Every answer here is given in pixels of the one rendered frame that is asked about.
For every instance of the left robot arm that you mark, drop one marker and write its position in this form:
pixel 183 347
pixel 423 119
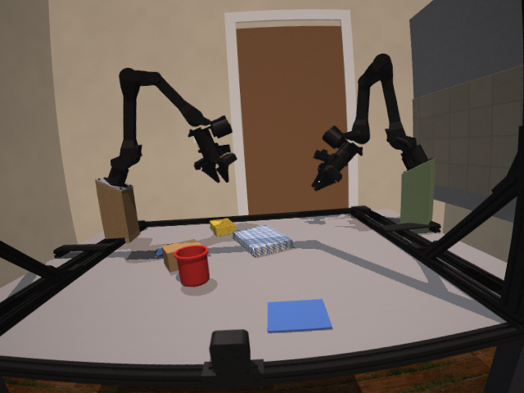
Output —
pixel 130 82

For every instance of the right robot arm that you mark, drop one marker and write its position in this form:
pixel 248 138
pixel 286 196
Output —
pixel 396 136

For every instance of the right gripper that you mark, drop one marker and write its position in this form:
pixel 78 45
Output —
pixel 338 163

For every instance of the yellow sponge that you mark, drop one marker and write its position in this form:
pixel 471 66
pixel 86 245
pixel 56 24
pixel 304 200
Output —
pixel 222 226

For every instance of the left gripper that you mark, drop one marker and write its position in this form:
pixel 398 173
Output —
pixel 211 157

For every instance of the red cup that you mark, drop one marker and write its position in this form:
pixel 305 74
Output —
pixel 193 271

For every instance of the blue flat rectangular pad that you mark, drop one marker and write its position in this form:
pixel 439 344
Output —
pixel 297 316

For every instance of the blue and white checkered towel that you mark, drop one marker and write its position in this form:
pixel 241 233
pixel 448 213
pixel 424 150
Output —
pixel 262 240

